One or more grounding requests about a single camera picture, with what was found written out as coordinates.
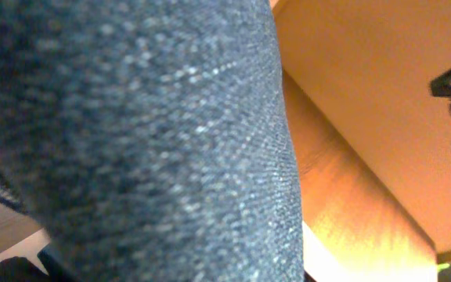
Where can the blue jeans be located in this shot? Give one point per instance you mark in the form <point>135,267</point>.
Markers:
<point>150,138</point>

